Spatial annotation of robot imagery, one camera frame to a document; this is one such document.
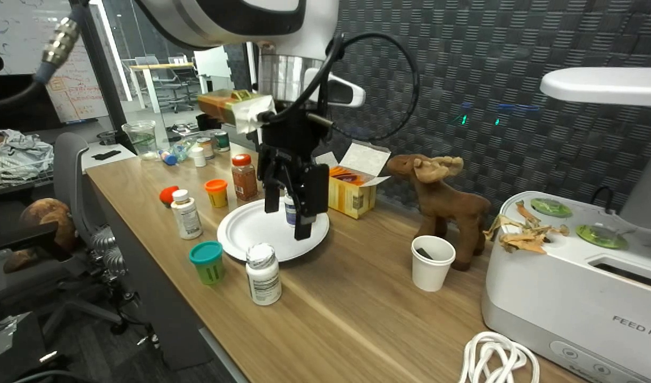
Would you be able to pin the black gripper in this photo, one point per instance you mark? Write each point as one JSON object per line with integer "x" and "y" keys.
{"x": 285, "y": 157}

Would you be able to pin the white pill bottle blue label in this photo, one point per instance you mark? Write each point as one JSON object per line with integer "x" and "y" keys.
{"x": 291, "y": 210}

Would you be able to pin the spice jar orange lid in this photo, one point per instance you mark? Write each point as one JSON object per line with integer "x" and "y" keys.
{"x": 243, "y": 175}

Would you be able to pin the white paper plate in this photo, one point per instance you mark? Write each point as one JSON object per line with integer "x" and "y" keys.
{"x": 249, "y": 225}

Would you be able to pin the small white pill bottle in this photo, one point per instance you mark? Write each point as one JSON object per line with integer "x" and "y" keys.
{"x": 262, "y": 276}

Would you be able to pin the white pill bottle front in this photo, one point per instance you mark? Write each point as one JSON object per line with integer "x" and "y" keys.
{"x": 185, "y": 213}

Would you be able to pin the yellow tub orange lid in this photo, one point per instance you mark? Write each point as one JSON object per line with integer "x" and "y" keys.
{"x": 217, "y": 192}

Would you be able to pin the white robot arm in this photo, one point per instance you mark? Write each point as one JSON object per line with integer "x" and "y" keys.
{"x": 299, "y": 43}

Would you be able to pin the red strawberry toy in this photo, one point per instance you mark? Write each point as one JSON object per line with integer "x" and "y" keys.
{"x": 167, "y": 194}

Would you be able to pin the brown plush toy on chair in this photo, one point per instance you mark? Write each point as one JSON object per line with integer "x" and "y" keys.
{"x": 44, "y": 212}

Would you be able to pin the yellow open cardboard box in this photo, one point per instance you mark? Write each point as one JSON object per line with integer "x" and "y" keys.
{"x": 354, "y": 177}

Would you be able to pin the white paper cup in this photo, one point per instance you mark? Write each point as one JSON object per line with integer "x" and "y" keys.
{"x": 433, "y": 258}

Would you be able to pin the brown plush moose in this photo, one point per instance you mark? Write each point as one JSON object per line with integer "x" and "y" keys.
{"x": 440, "y": 204}

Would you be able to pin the black office chair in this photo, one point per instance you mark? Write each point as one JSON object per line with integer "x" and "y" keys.
{"x": 88, "y": 270}

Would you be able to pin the white planter appliance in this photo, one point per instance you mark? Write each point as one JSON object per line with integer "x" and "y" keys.
{"x": 574, "y": 285}

